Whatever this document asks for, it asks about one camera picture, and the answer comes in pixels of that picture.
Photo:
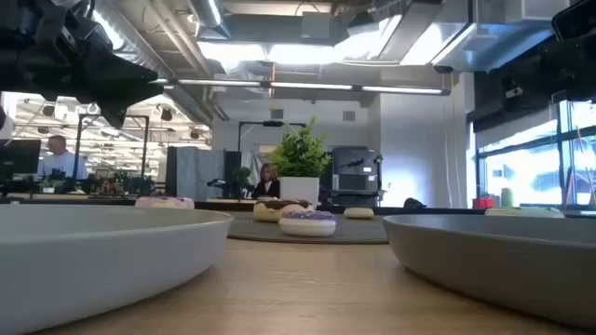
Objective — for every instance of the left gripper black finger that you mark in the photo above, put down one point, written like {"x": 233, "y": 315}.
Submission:
{"x": 116, "y": 111}
{"x": 125, "y": 79}

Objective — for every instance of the purple sprinkled donut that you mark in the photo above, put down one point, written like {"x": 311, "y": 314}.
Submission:
{"x": 307, "y": 227}

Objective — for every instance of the person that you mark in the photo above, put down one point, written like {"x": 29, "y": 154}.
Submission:
{"x": 60, "y": 163}
{"x": 266, "y": 186}

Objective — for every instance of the grey partition screen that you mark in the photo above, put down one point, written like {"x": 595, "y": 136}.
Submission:
{"x": 195, "y": 172}

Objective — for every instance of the pink frosted donut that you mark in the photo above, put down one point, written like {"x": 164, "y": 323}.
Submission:
{"x": 163, "y": 203}

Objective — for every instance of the black computer monitor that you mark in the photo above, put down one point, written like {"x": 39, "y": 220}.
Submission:
{"x": 18, "y": 158}

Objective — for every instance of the small background potted plant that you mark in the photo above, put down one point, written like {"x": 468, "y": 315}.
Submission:
{"x": 242, "y": 177}

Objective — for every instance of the green bottle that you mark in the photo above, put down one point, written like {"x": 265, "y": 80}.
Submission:
{"x": 507, "y": 197}

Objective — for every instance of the white yellow donut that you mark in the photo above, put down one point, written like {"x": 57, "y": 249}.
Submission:
{"x": 524, "y": 212}

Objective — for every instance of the light grey plate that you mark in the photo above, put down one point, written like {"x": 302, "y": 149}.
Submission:
{"x": 93, "y": 260}

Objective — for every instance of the red container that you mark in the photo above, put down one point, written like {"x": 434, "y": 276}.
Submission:
{"x": 483, "y": 203}

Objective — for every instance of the long ceiling light strip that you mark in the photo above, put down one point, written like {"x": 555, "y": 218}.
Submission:
{"x": 307, "y": 86}

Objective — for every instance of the green plant in white pot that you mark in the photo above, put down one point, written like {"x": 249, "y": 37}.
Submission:
{"x": 300, "y": 186}

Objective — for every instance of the dark grey plate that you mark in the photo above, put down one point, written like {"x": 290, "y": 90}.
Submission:
{"x": 489, "y": 260}

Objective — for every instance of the dark printer machine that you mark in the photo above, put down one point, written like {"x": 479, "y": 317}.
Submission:
{"x": 356, "y": 177}

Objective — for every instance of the small chocolate donut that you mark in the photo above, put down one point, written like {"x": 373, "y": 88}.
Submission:
{"x": 358, "y": 213}

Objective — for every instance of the round dark grey placemat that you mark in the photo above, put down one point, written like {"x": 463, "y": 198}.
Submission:
{"x": 358, "y": 230}

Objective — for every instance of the black aluminium table frame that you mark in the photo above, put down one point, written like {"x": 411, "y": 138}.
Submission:
{"x": 223, "y": 205}

